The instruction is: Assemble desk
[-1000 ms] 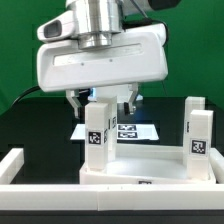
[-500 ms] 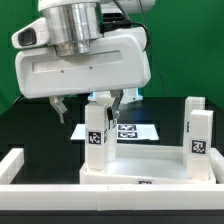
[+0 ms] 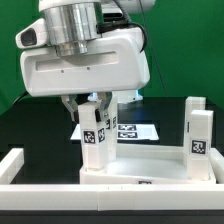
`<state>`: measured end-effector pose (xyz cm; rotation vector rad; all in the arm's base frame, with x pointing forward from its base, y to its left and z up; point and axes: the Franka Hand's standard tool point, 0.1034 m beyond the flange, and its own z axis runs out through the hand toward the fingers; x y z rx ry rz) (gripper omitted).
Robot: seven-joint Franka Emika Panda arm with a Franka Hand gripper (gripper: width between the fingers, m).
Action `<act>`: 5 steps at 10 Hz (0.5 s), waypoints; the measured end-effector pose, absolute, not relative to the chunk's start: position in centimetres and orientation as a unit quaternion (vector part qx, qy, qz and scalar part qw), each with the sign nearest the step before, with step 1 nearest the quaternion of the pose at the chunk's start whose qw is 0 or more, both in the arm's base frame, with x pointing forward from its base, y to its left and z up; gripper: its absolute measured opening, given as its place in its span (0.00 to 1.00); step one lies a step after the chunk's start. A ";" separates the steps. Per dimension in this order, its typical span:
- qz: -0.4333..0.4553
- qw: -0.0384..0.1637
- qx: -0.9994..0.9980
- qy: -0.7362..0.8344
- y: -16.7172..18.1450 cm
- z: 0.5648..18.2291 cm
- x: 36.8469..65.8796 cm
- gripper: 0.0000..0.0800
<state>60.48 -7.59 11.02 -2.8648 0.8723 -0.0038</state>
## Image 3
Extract white left fence rail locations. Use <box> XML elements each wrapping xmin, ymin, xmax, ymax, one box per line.
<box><xmin>0</xmin><ymin>148</ymin><xmax>24</xmax><ymax>185</ymax></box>

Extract white fence rail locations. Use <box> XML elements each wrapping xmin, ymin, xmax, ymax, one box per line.
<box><xmin>0</xmin><ymin>184</ymin><xmax>224</xmax><ymax>211</ymax></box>
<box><xmin>0</xmin><ymin>148</ymin><xmax>24</xmax><ymax>185</ymax></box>
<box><xmin>210</xmin><ymin>148</ymin><xmax>224</xmax><ymax>184</ymax></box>

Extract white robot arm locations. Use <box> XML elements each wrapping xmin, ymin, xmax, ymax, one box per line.
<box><xmin>15</xmin><ymin>0</ymin><xmax>150</xmax><ymax>121</ymax></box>

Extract white desk top tray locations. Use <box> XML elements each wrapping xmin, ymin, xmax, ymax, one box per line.
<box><xmin>80</xmin><ymin>143</ymin><xmax>216</xmax><ymax>184</ymax></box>

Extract black base cables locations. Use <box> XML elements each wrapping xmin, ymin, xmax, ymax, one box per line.
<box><xmin>11</xmin><ymin>91</ymin><xmax>29</xmax><ymax>106</ymax></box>

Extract fiducial marker sheet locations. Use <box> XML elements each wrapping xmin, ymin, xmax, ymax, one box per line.
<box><xmin>69</xmin><ymin>123</ymin><xmax>160</xmax><ymax>142</ymax></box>

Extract white right fence rail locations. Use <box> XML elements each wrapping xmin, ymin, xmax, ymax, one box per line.
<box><xmin>210</xmin><ymin>148</ymin><xmax>224</xmax><ymax>184</ymax></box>

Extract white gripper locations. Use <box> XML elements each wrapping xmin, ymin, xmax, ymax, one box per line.
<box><xmin>20</xmin><ymin>28</ymin><xmax>150</xmax><ymax>122</ymax></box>

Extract white front fence rail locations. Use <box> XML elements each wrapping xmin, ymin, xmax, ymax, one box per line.
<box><xmin>0</xmin><ymin>184</ymin><xmax>224</xmax><ymax>211</ymax></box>

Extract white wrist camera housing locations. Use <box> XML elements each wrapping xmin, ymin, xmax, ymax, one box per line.
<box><xmin>15</xmin><ymin>18</ymin><xmax>49</xmax><ymax>49</ymax></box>

